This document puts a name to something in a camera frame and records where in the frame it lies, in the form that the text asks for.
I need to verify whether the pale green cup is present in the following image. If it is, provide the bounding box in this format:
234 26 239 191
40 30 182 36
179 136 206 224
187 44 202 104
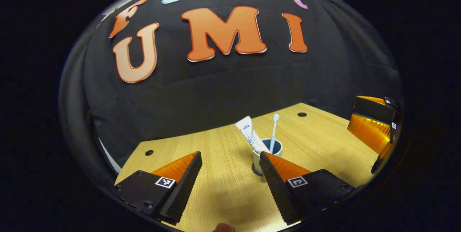
252 138 283 177

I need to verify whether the wooden desktop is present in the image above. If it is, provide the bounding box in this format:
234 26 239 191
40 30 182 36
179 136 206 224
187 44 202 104
115 102 382 232

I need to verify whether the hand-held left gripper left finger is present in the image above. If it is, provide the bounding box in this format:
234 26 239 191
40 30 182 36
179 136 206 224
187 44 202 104
113 151 203 225

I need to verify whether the white toothbrush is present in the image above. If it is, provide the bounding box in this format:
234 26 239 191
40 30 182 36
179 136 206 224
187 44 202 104
269 113 280 153

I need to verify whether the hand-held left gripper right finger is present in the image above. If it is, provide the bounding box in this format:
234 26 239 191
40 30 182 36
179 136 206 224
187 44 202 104
259 151 355 225

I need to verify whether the white toothpaste tube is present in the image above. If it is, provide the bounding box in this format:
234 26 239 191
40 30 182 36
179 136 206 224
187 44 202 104
235 116 270 154

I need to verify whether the black backdrop cloth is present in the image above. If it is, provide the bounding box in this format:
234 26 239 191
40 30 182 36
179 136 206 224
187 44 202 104
59 0 403 175

